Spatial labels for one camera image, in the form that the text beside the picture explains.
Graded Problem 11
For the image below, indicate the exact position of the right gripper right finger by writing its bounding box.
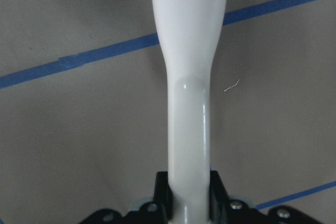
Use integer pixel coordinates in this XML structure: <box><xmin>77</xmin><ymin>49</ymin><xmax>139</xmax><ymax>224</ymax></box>
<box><xmin>209</xmin><ymin>170</ymin><xmax>228</xmax><ymax>220</ymax></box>

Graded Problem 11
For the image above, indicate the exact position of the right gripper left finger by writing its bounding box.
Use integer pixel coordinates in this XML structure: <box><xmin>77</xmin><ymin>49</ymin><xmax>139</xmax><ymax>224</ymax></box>
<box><xmin>153</xmin><ymin>172</ymin><xmax>173</xmax><ymax>220</ymax></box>

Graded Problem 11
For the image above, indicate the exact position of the beige hand brush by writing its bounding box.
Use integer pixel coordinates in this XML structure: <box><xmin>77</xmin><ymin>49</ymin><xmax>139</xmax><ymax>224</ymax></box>
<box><xmin>152</xmin><ymin>0</ymin><xmax>226</xmax><ymax>223</ymax></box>

